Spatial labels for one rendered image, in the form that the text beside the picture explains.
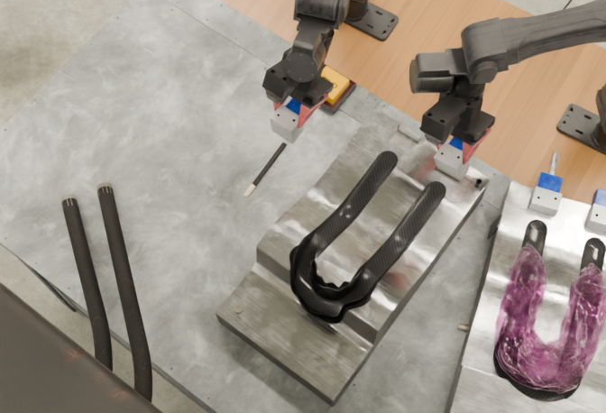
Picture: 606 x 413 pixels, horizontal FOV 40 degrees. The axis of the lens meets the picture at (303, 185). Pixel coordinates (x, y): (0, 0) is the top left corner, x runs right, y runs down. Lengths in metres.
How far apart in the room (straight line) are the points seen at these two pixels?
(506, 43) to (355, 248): 0.44
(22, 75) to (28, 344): 2.58
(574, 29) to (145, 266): 0.88
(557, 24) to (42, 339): 1.14
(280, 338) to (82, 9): 1.76
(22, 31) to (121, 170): 1.35
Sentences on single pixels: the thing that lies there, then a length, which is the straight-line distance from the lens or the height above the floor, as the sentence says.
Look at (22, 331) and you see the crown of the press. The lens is 0.33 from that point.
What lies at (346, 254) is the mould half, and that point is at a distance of 1.47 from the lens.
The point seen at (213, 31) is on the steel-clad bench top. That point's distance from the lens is 1.86.
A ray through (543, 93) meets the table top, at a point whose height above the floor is 0.80.
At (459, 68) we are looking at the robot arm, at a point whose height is 1.15.
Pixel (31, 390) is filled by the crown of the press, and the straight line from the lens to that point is 0.33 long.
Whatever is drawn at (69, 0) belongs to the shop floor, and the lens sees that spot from 3.02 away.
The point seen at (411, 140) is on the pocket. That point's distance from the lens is 1.64.
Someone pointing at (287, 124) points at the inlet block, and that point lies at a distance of 1.54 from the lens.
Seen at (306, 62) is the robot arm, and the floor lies 1.16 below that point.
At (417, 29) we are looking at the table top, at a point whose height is 0.80.
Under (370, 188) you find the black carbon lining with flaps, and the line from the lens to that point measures 1.57.
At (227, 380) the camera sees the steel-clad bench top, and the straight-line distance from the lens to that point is 1.55.
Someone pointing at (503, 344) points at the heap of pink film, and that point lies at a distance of 1.50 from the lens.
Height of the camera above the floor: 2.31
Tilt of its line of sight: 65 degrees down
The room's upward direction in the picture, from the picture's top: 3 degrees counter-clockwise
